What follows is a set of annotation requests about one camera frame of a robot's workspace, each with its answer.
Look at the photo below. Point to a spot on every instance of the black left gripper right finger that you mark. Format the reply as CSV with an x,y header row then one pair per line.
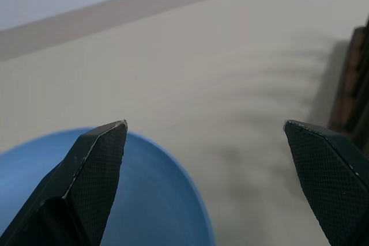
x,y
328,182

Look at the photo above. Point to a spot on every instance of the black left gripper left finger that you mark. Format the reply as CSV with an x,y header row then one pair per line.
x,y
86,188

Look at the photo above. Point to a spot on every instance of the dark brown wooden object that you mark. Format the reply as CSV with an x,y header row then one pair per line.
x,y
353,84

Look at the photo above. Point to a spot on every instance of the blue plate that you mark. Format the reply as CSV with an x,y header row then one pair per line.
x,y
161,200

